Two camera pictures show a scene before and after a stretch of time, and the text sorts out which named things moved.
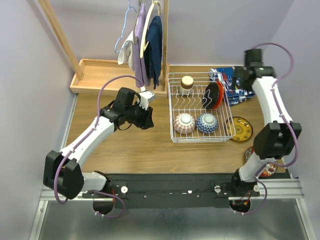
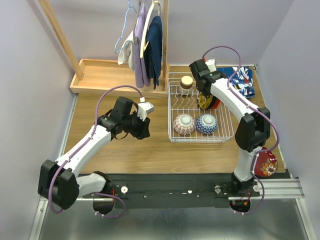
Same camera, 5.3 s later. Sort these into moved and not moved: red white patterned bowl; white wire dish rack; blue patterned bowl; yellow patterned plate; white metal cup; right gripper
Moved: yellow patterned plate; right gripper
Not moved: white wire dish rack; blue patterned bowl; red white patterned bowl; white metal cup
